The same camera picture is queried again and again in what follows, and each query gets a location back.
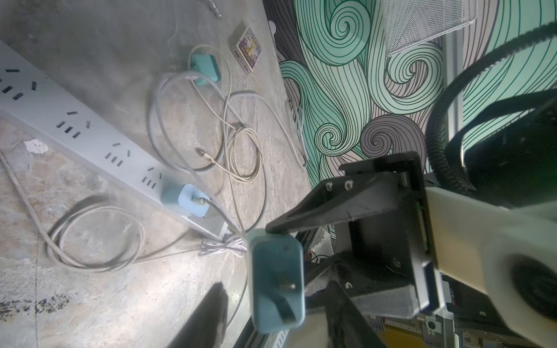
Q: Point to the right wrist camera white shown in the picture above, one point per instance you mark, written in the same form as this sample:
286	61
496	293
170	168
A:
510	255

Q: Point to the white power strip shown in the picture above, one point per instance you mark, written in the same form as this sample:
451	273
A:
35	103

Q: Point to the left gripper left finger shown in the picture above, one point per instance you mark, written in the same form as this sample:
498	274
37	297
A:
206	327

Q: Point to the small teal usb charger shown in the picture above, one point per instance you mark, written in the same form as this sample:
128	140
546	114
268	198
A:
206	65

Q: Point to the small colourful card box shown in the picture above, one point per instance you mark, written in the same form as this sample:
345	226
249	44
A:
245	47

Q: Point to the power strip cord white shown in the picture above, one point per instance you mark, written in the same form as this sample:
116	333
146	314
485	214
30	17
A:
235	140

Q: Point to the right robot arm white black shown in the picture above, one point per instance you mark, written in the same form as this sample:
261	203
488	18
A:
505	154

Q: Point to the small metal bolt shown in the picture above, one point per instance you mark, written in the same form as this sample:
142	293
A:
211	5

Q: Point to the aluminium wall rail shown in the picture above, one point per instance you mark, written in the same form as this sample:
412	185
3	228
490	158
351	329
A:
453	45

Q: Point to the light blue usb charger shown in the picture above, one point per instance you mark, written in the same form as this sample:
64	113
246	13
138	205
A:
185	199

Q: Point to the clear mesh wall bin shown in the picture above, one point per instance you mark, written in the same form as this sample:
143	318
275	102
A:
408	23

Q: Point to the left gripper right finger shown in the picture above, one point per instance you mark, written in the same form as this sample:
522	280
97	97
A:
346	326

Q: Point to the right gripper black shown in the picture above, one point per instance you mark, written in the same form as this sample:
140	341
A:
386	262

